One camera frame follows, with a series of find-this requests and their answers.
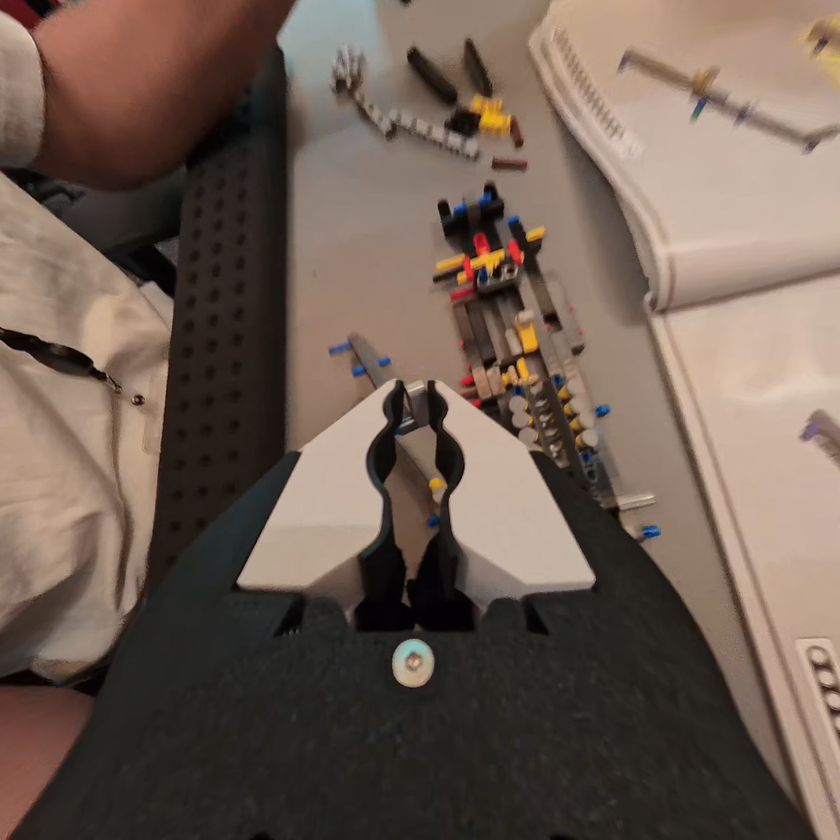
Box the black lanyard strap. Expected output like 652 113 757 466
0 325 147 408

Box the yellow lego connector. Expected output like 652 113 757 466
468 94 514 139

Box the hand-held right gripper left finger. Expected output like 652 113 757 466
236 379 408 631

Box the black lego beam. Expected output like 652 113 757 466
404 45 460 107

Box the open instruction booklet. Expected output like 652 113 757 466
527 0 840 840

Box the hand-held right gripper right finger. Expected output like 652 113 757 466
427 379 598 627

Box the person's left forearm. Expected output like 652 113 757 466
31 0 299 193

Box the dark grey short lego beam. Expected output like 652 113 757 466
461 37 496 99

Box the small light grey lego piece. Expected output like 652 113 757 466
400 381 430 437

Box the partly built lego chassis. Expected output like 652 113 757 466
430 182 662 544

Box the light grey lego beam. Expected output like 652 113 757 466
353 91 483 163

